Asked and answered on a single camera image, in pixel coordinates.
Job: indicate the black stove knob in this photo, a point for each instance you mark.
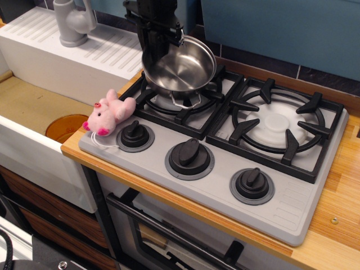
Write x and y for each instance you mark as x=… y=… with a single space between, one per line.
x=189 y=160
x=135 y=137
x=252 y=186

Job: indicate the grey toy faucet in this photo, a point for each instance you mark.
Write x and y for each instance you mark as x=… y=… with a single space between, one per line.
x=74 y=25

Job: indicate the black right burner grate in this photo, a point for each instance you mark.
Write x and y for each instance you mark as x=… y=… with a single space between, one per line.
x=291 y=132

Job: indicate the black left burner grate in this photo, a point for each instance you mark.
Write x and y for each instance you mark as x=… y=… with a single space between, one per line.
x=196 y=122

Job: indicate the black middle stove knob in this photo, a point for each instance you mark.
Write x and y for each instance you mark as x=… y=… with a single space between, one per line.
x=189 y=160

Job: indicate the pink stuffed pig toy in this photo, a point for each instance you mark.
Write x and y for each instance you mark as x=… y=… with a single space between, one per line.
x=108 y=112

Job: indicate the wooden drawer front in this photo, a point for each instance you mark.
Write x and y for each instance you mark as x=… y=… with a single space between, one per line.
x=60 y=223

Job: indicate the white burner cap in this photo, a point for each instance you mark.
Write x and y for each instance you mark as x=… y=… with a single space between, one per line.
x=170 y=102
x=274 y=120

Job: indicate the stainless steel pan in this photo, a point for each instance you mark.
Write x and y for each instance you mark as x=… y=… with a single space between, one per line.
x=182 y=73

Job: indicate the black right stove knob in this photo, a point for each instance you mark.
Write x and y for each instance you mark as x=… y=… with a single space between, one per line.
x=252 y=186

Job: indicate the oven door with handle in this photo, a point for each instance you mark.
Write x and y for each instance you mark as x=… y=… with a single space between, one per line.
x=165 y=245

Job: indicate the black burner grate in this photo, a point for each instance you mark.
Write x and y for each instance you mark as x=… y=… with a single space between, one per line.
x=291 y=132
x=196 y=122

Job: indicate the white toy sink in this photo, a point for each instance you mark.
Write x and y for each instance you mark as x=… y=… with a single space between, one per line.
x=41 y=81

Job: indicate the white left burner cap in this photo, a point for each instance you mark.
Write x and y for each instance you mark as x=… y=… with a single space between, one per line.
x=170 y=102

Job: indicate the grey toy stove top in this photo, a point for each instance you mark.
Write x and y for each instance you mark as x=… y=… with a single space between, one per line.
x=285 y=217

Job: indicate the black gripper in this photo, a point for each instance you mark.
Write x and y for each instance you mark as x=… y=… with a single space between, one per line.
x=157 y=26

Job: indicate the white right burner cap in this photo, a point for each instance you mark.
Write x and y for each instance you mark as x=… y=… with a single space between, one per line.
x=274 y=120

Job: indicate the black left stove knob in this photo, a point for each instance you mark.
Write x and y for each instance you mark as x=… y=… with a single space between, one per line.
x=135 y=137

